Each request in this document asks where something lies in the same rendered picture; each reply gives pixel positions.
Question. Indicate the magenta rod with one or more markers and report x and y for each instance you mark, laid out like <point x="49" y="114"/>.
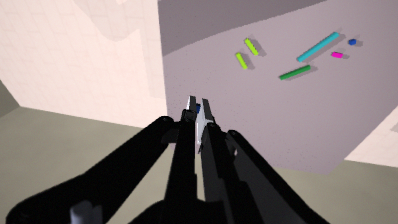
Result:
<point x="338" y="55"/>

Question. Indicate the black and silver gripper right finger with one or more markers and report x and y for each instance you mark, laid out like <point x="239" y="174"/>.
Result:
<point x="275" y="200"/>

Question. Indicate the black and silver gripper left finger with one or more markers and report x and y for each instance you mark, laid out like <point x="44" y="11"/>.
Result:
<point x="96" y="195"/>

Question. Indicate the turquoise rod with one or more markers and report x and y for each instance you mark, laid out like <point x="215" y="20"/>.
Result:
<point x="318" y="46"/>

